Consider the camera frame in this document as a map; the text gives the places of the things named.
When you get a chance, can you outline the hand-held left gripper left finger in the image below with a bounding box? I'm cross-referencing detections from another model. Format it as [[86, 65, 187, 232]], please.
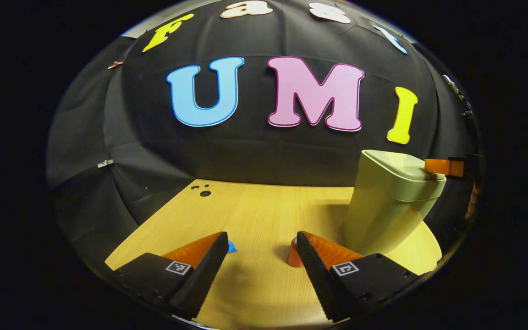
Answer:
[[106, 231, 230, 320]]

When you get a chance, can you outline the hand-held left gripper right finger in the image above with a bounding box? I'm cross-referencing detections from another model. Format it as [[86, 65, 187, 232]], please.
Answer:
[[295, 231, 423, 323]]

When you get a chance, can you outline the orange pop can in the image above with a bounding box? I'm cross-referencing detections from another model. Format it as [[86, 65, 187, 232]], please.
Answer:
[[287, 238, 305, 268]]

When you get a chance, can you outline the pale green desktop garbage bin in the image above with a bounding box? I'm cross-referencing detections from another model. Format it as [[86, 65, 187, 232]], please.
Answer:
[[341, 149, 447, 256]]

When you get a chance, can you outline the wooden desktop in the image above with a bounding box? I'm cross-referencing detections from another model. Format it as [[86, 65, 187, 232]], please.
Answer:
[[105, 179, 442, 328]]

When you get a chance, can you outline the black backdrop cloth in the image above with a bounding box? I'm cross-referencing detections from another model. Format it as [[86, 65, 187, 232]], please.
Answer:
[[46, 0, 484, 271]]

